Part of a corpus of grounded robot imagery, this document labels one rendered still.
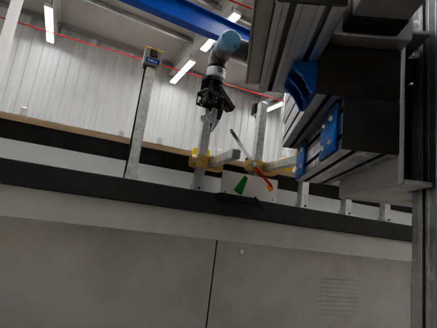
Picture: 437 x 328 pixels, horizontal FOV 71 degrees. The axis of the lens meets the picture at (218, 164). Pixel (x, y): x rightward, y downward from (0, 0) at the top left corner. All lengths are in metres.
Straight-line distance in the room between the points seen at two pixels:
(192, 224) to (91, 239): 0.42
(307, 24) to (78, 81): 8.47
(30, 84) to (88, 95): 1.29
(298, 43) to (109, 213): 0.88
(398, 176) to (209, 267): 1.08
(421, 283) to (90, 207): 0.97
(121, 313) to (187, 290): 0.28
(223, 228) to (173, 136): 7.74
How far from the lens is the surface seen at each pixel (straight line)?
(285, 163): 1.19
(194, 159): 1.21
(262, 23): 0.51
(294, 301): 1.73
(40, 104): 8.62
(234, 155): 1.02
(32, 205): 1.20
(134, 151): 1.18
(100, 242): 1.39
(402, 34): 0.60
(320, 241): 1.52
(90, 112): 8.59
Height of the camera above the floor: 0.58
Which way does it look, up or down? 11 degrees up
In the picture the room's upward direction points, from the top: 7 degrees clockwise
